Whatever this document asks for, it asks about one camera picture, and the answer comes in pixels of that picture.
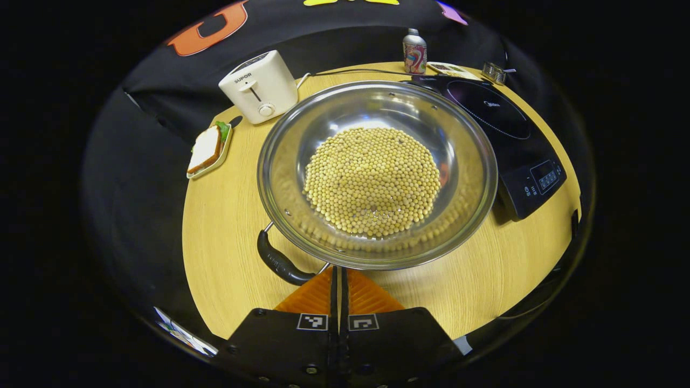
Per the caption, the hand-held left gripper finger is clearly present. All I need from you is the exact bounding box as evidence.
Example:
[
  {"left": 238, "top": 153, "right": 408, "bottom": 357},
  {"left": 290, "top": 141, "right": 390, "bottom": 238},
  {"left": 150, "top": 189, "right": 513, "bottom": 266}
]
[
  {"left": 341, "top": 268, "right": 464, "bottom": 388},
  {"left": 218, "top": 267, "right": 341, "bottom": 388}
]

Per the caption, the stainless steel pot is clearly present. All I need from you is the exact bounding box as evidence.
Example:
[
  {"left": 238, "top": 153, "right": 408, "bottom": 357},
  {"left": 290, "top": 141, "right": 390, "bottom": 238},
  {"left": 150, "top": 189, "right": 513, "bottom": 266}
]
[{"left": 257, "top": 81, "right": 499, "bottom": 286}]

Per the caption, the black induction cooktop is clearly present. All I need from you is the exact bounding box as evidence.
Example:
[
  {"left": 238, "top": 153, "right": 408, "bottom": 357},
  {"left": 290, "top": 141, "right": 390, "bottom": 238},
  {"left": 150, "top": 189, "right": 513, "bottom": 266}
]
[{"left": 402, "top": 74, "right": 568, "bottom": 223}]

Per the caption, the pile of soybeans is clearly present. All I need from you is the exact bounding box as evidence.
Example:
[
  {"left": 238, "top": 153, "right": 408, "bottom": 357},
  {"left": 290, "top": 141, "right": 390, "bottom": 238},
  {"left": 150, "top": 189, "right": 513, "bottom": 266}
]
[{"left": 302, "top": 127, "right": 441, "bottom": 239}]

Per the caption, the small green plate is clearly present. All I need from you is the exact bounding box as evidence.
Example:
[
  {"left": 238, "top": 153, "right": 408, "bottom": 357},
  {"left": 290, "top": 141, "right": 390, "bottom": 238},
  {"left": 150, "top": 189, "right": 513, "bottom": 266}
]
[{"left": 186, "top": 122, "right": 233, "bottom": 180}]

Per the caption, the toast sandwich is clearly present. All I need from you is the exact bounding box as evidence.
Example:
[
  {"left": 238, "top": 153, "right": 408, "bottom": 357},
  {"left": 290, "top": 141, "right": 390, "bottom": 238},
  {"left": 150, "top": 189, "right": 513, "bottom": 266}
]
[{"left": 187, "top": 125, "right": 223, "bottom": 174}]

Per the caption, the white toaster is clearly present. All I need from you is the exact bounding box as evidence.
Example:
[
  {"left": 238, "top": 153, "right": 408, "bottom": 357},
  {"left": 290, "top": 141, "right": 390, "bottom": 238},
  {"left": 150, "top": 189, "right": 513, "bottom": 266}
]
[{"left": 218, "top": 50, "right": 299, "bottom": 125}]

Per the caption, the white divided bean dish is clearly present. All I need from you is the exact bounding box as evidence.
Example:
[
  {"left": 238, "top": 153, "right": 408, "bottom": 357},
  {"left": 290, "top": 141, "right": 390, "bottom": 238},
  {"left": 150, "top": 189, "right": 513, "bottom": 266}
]
[{"left": 426, "top": 62, "right": 482, "bottom": 81}]

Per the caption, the silver drink bottle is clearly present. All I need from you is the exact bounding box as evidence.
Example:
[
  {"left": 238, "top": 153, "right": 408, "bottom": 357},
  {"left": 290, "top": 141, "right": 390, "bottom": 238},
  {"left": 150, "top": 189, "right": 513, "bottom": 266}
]
[{"left": 403, "top": 29, "right": 427, "bottom": 75}]

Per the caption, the black power cable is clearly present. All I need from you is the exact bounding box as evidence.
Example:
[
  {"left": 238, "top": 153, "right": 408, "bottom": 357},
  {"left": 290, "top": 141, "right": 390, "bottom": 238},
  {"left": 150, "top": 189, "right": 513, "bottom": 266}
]
[{"left": 310, "top": 68, "right": 410, "bottom": 77}]

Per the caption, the small wire mesh basket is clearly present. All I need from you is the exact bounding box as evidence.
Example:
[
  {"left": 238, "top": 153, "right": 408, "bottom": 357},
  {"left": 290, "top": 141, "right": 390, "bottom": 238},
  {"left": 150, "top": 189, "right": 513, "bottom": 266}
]
[{"left": 481, "top": 61, "right": 517, "bottom": 86}]

